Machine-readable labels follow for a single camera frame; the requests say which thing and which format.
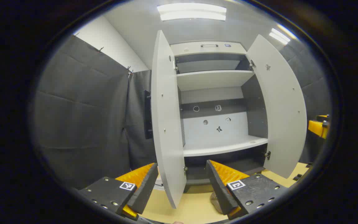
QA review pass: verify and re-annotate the brown fuzzy shoe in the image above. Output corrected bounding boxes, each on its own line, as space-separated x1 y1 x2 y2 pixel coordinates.
210 191 223 214

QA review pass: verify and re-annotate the white cabinet door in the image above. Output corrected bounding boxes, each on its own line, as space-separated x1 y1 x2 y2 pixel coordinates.
246 34 307 179
151 30 187 209

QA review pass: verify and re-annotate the black backdrop cloth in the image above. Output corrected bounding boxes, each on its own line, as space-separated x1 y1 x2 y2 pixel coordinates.
33 35 333 190

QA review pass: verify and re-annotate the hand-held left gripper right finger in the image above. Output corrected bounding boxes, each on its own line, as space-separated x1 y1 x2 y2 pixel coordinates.
206 160 289 220

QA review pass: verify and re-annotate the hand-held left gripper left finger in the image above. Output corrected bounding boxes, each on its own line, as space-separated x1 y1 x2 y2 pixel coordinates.
77 162 159 220

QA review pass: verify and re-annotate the white shoe cabinet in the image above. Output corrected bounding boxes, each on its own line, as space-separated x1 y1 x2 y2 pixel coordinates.
170 41 269 193

